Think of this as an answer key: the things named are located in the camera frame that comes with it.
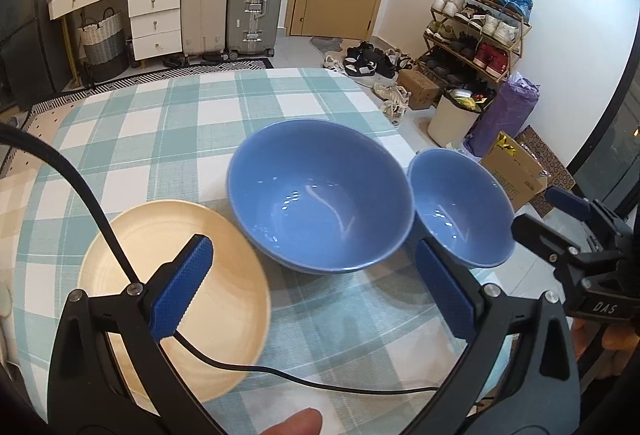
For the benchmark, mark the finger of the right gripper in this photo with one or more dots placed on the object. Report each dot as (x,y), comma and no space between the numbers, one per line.
(541,240)
(568,203)

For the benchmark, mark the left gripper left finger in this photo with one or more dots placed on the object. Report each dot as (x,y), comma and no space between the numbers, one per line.
(109,374)

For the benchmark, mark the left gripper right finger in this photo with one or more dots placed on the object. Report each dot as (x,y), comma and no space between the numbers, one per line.
(517,373)

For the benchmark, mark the large cream plate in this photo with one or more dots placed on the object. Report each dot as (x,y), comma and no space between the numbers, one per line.
(213,319)

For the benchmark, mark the large blue bowl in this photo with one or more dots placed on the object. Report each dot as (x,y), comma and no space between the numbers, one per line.
(319,197)

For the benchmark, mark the right hand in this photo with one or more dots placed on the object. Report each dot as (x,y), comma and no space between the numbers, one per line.
(621,339)

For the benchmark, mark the left hand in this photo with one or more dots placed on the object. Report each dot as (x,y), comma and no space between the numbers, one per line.
(305,422)

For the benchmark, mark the cardboard box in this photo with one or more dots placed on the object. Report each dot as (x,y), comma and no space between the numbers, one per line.
(517,171)

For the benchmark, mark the purple bag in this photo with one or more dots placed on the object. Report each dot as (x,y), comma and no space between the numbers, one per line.
(515,100)

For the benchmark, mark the white trash bin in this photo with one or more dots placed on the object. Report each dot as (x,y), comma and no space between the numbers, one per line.
(452,120)

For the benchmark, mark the small brown box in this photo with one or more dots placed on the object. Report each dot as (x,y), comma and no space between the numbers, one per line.
(422,91)

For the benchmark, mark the shoe rack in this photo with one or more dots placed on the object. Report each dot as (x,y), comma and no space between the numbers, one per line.
(470,40)

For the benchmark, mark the woven laundry basket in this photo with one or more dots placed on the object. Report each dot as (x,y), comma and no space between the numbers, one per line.
(104,45)

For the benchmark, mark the black refrigerator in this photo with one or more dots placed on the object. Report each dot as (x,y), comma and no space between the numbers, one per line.
(33,54)

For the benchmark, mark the white drawer desk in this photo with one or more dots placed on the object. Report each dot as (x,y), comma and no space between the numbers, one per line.
(154,25)

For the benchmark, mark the silver suitcase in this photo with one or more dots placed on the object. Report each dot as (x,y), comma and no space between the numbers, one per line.
(252,27)

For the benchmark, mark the beige suitcase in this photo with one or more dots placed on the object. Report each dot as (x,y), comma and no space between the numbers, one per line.
(203,26)

